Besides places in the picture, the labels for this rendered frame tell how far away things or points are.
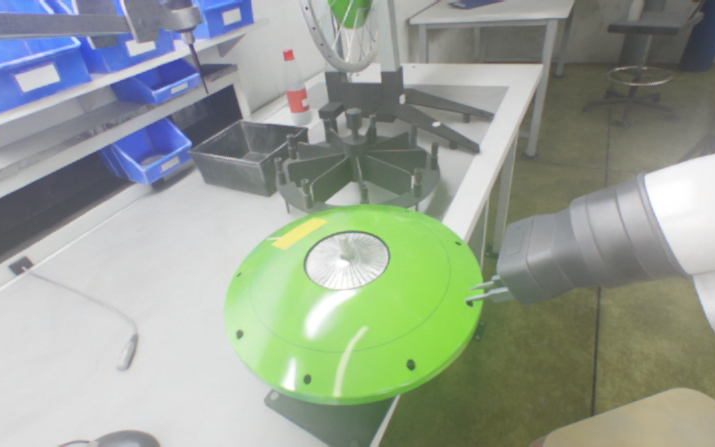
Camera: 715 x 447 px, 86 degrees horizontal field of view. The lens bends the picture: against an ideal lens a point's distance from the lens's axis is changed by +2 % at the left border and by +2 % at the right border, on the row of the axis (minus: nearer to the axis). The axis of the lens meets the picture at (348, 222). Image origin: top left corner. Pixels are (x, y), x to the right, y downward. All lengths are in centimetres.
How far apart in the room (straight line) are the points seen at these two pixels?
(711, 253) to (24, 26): 48
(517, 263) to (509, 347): 141
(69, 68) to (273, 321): 72
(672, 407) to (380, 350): 70
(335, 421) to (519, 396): 117
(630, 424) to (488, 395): 74
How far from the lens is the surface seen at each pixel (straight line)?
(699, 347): 201
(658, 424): 97
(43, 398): 77
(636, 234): 32
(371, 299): 41
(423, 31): 289
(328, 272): 45
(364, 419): 53
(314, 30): 93
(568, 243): 34
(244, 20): 131
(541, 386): 168
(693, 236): 32
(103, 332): 80
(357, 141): 81
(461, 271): 47
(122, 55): 105
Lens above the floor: 140
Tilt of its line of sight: 36 degrees down
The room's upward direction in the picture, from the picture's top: 9 degrees counter-clockwise
